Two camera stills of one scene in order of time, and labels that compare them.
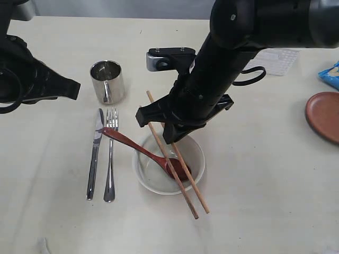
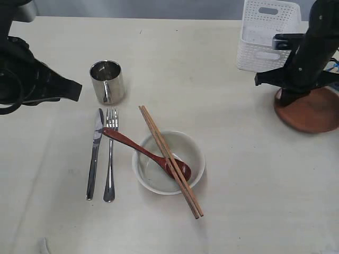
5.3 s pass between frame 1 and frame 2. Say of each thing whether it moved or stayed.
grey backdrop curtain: stayed
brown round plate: moved
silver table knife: stayed
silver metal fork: stayed
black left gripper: stayed
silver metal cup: stayed
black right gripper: moved
